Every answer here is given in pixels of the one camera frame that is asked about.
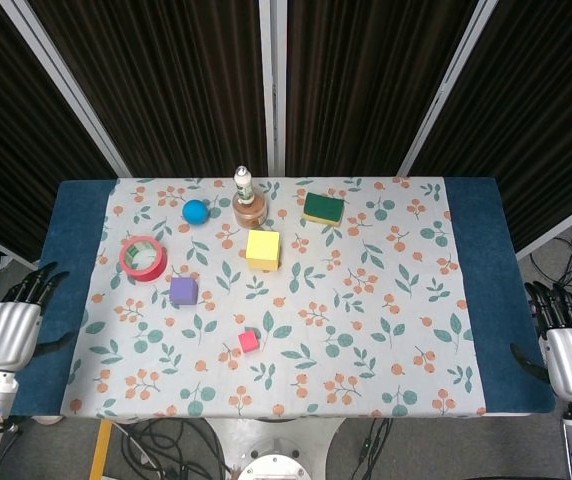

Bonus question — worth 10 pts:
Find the small pink foam cube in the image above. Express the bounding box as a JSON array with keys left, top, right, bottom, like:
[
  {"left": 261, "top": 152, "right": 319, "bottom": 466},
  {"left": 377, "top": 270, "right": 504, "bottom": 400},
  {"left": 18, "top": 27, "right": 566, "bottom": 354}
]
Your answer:
[{"left": 237, "top": 328, "right": 260, "bottom": 354}]

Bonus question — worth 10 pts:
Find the purple foam cube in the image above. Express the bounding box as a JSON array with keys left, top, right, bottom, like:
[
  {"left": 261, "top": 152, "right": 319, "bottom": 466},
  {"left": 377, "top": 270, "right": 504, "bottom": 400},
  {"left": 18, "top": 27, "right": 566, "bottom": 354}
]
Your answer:
[{"left": 169, "top": 277, "right": 200, "bottom": 306}]

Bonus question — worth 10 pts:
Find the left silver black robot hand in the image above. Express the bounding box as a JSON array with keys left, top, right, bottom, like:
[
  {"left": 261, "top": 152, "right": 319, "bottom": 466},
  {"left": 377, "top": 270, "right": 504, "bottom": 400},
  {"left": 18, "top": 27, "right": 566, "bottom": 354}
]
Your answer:
[{"left": 0, "top": 261, "right": 75, "bottom": 374}]

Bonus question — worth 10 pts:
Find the blue table cover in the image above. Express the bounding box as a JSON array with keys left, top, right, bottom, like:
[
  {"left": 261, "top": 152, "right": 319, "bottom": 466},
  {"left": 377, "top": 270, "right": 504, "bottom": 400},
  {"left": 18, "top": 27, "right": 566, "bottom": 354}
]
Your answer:
[{"left": 9, "top": 177, "right": 556, "bottom": 417}]

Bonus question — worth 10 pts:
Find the blue ball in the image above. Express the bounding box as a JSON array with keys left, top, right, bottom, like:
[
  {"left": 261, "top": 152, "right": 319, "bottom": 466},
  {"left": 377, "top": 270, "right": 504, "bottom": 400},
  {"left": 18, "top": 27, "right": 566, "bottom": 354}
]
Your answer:
[{"left": 181, "top": 199, "right": 210, "bottom": 227}]

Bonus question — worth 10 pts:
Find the white yogurt drink bottle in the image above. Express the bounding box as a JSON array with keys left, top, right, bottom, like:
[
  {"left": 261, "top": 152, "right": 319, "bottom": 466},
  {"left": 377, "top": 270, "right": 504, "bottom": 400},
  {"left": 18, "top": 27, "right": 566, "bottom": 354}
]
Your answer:
[{"left": 234, "top": 166, "right": 254, "bottom": 205}]

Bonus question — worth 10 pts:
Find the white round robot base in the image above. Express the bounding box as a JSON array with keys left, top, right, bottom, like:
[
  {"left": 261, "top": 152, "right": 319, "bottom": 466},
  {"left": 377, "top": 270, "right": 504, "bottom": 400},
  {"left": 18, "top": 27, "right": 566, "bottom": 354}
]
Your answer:
[{"left": 200, "top": 417, "right": 347, "bottom": 480}]

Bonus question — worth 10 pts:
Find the dark ribbed partition panel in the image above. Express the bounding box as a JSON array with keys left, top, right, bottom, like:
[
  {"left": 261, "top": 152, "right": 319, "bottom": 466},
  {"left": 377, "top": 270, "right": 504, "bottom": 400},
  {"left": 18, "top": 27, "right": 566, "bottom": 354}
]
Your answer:
[
  {"left": 270, "top": 0, "right": 497, "bottom": 177},
  {"left": 398, "top": 0, "right": 572, "bottom": 261},
  {"left": 0, "top": 0, "right": 280, "bottom": 179},
  {"left": 0, "top": 0, "right": 132, "bottom": 271}
]

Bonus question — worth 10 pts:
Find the large yellow foam cube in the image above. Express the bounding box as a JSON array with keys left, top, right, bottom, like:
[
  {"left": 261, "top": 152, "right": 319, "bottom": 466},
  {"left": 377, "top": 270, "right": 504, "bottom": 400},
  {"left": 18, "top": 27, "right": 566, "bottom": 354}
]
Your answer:
[{"left": 245, "top": 229, "right": 282, "bottom": 273}]

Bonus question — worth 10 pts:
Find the yellow floor strip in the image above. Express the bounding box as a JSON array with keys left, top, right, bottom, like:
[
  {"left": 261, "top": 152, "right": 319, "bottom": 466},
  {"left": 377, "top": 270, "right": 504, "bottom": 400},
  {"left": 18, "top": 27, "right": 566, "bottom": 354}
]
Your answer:
[{"left": 88, "top": 419, "right": 114, "bottom": 480}]

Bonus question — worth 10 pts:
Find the red tape roll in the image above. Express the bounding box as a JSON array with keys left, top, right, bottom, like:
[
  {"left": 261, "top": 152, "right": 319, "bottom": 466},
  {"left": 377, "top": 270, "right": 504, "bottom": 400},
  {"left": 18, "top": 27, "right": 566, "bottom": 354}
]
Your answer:
[{"left": 118, "top": 235, "right": 169, "bottom": 284}]

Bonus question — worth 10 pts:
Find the green yellow sponge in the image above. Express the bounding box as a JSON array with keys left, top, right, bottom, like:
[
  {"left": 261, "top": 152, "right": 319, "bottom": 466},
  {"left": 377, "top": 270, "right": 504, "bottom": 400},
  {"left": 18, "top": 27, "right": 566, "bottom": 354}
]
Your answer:
[{"left": 302, "top": 191, "right": 346, "bottom": 228}]

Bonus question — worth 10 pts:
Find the floral print tablecloth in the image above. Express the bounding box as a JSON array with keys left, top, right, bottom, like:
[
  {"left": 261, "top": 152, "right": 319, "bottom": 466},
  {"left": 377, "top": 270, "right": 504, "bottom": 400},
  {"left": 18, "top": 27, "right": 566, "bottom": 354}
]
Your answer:
[{"left": 59, "top": 175, "right": 490, "bottom": 419}]

